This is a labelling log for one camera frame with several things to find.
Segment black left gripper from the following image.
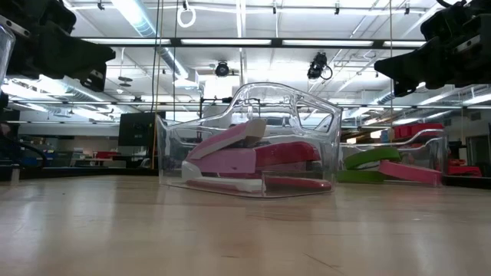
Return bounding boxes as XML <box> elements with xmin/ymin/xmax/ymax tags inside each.
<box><xmin>7</xmin><ymin>0</ymin><xmax>116</xmax><ymax>93</ymax></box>

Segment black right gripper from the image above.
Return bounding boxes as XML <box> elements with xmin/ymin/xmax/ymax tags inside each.
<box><xmin>374</xmin><ymin>0</ymin><xmax>491</xmax><ymax>98</ymax></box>

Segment pink tape roll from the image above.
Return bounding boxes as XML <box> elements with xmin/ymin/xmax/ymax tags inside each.
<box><xmin>378</xmin><ymin>159</ymin><xmax>443</xmax><ymax>187</ymax></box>

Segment red stapler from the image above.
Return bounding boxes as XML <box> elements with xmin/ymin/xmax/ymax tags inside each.
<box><xmin>255</xmin><ymin>140</ymin><xmax>333</xmax><ymax>192</ymax></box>

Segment pink stapler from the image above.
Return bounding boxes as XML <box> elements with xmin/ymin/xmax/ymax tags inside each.
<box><xmin>181</xmin><ymin>117</ymin><xmax>269</xmax><ymax>194</ymax></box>

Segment clear plastic bin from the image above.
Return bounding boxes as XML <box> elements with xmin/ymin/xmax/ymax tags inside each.
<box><xmin>0</xmin><ymin>21</ymin><xmax>16</xmax><ymax>90</ymax></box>
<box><xmin>339</xmin><ymin>128</ymin><xmax>450</xmax><ymax>188</ymax></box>
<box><xmin>155</xmin><ymin>81</ymin><xmax>344</xmax><ymax>199</ymax></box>

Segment black panel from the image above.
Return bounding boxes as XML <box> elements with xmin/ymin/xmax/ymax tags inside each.
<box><xmin>117</xmin><ymin>111</ymin><xmax>166</xmax><ymax>147</ymax></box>

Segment silver ventilation duct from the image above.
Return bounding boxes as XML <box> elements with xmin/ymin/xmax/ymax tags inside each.
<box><xmin>377</xmin><ymin>86</ymin><xmax>423</xmax><ymax>105</ymax></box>
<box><xmin>110</xmin><ymin>0</ymin><xmax>203</xmax><ymax>91</ymax></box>

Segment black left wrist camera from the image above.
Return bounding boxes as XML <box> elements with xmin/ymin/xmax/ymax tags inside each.
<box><xmin>34</xmin><ymin>0</ymin><xmax>77</xmax><ymax>34</ymax></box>

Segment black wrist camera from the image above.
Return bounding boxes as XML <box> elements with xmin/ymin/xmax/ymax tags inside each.
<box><xmin>34</xmin><ymin>0</ymin><xmax>77</xmax><ymax>34</ymax></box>
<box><xmin>420</xmin><ymin>3</ymin><xmax>467</xmax><ymax>39</ymax></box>

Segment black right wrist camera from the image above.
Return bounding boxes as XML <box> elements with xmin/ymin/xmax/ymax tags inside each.
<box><xmin>420</xmin><ymin>3</ymin><xmax>467</xmax><ymax>39</ymax></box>

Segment black camera with cable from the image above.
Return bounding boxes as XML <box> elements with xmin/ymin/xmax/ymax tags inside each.
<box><xmin>305</xmin><ymin>51</ymin><xmax>334</xmax><ymax>82</ymax></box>

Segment yellow hanging cable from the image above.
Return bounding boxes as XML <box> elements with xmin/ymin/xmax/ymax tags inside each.
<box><xmin>151</xmin><ymin>0</ymin><xmax>164</xmax><ymax>169</ymax></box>

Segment white cable ring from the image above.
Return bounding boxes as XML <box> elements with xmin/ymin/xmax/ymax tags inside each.
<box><xmin>176</xmin><ymin>6</ymin><xmax>197</xmax><ymax>29</ymax></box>

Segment black aluminium frame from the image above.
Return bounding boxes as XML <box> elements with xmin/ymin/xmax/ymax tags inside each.
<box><xmin>0</xmin><ymin>37</ymin><xmax>491</xmax><ymax>189</ymax></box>

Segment round black ceiling camera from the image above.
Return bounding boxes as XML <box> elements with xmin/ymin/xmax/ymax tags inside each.
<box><xmin>214</xmin><ymin>60</ymin><xmax>231</xmax><ymax>78</ymax></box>

